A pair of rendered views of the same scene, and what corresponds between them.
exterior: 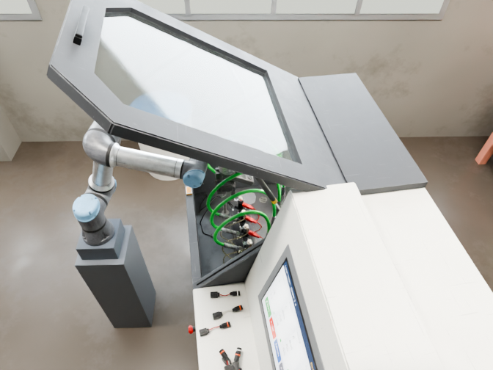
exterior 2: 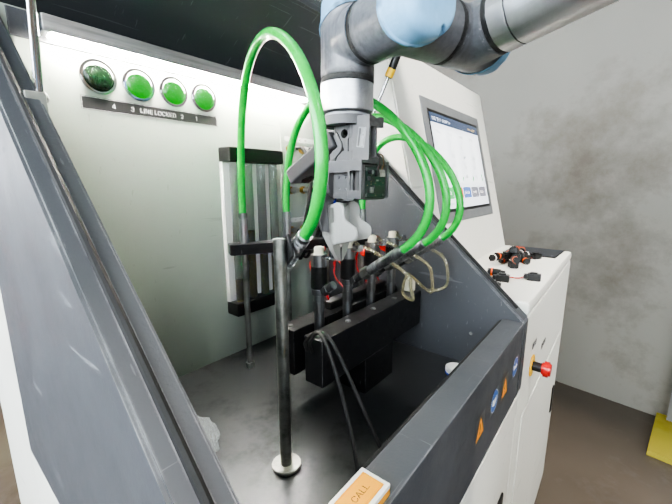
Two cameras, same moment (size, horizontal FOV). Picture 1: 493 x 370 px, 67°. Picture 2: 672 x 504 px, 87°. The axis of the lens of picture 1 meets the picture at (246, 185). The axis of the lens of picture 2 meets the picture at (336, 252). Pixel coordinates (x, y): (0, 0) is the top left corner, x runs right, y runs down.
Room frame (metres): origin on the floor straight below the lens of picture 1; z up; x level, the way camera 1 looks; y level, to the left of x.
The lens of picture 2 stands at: (1.47, 0.48, 1.22)
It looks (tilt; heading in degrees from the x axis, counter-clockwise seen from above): 11 degrees down; 229
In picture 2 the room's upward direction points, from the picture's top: straight up
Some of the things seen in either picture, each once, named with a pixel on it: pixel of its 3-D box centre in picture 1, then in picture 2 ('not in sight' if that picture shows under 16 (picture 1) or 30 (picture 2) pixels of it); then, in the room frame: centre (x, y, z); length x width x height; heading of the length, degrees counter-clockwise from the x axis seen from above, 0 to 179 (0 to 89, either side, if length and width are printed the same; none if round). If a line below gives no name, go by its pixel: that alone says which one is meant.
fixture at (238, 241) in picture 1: (244, 244); (359, 340); (1.00, 0.00, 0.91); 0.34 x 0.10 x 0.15; 11
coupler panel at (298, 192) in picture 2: not in sight; (304, 188); (0.93, -0.28, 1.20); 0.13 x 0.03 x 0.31; 11
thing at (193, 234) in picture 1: (194, 234); (450, 442); (1.07, 0.26, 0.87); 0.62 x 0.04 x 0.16; 11
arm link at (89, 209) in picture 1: (89, 211); not in sight; (1.06, 0.72, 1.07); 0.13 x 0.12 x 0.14; 173
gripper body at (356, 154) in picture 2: (226, 179); (351, 160); (1.11, 0.09, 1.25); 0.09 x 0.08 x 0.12; 101
